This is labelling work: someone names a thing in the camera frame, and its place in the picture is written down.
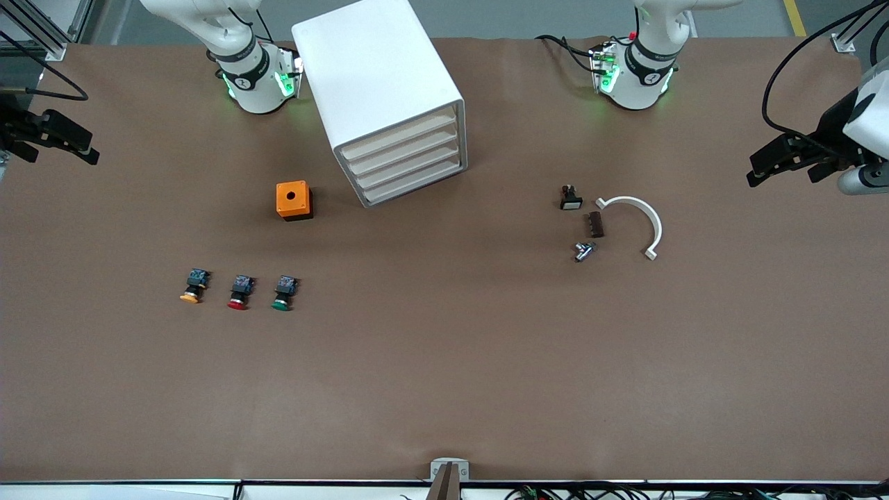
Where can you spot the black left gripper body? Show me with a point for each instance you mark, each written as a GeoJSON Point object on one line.
{"type": "Point", "coordinates": [831, 126]}

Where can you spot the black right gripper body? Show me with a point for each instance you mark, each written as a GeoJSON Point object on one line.
{"type": "Point", "coordinates": [14, 126]}

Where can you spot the yellow mushroom push button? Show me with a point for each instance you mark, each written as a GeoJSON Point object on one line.
{"type": "Point", "coordinates": [196, 281]}

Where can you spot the white plastic drawer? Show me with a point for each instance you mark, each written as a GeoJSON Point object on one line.
{"type": "Point", "coordinates": [403, 151]}
{"type": "Point", "coordinates": [410, 182]}
{"type": "Point", "coordinates": [399, 135]}
{"type": "Point", "coordinates": [406, 167]}

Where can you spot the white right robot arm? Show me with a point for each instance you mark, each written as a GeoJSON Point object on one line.
{"type": "Point", "coordinates": [253, 90]}

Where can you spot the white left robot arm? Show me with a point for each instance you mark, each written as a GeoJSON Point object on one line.
{"type": "Point", "coordinates": [635, 83]}

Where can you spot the red mushroom push button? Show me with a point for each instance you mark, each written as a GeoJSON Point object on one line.
{"type": "Point", "coordinates": [240, 288]}

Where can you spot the green mushroom push button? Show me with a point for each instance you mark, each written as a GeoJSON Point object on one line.
{"type": "Point", "coordinates": [284, 289]}

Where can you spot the white drawer cabinet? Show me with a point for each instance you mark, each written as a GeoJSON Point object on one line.
{"type": "Point", "coordinates": [375, 69]}

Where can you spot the brown terminal block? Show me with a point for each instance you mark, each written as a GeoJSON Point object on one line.
{"type": "Point", "coordinates": [596, 225]}

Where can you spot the silver metal fitting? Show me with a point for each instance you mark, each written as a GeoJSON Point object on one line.
{"type": "Point", "coordinates": [585, 251]}

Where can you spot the orange box with hole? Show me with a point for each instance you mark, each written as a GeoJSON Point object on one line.
{"type": "Point", "coordinates": [292, 198]}

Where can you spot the aluminium frame profile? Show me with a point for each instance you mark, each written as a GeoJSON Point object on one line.
{"type": "Point", "coordinates": [42, 28]}
{"type": "Point", "coordinates": [844, 43]}

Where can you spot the white curved bracket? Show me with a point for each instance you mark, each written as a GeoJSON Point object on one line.
{"type": "Point", "coordinates": [649, 212]}

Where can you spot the black switch with white face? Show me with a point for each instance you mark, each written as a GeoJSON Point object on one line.
{"type": "Point", "coordinates": [571, 200]}

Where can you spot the grey metal mounting bracket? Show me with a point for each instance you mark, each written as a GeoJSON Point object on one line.
{"type": "Point", "coordinates": [449, 479]}

